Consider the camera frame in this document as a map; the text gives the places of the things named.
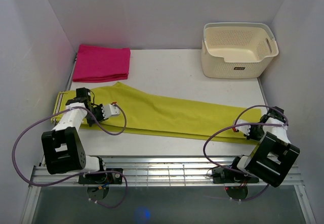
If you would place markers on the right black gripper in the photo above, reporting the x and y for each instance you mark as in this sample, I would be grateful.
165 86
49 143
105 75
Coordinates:
251 136

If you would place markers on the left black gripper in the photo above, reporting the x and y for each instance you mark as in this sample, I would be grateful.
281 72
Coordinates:
91 122

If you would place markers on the yellow-green trousers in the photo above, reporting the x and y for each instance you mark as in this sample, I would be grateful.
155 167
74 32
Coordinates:
147 114

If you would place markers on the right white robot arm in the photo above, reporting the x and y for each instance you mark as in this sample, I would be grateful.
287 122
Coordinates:
274 155

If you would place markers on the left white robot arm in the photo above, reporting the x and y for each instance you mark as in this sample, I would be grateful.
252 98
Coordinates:
62 146

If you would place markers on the folded pink trousers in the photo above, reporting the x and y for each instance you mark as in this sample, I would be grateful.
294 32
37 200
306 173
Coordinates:
98 64

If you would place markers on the cream perforated plastic basket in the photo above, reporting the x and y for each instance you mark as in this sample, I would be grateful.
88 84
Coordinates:
237 50

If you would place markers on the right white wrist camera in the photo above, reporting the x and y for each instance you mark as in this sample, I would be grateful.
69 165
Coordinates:
242 126

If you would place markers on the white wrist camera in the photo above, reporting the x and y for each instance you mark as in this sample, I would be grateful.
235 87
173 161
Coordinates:
242 126
110 110

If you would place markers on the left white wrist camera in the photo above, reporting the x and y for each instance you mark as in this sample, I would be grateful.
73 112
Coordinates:
110 110

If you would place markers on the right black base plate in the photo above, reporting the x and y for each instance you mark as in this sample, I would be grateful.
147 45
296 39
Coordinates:
236 185

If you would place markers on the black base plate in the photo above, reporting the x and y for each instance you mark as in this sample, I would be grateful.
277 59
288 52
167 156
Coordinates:
236 185
98 184

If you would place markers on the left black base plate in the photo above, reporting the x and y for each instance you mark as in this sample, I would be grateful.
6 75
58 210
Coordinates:
98 184

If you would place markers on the aluminium rail frame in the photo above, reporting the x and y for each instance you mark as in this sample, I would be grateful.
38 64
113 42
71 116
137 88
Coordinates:
168 190

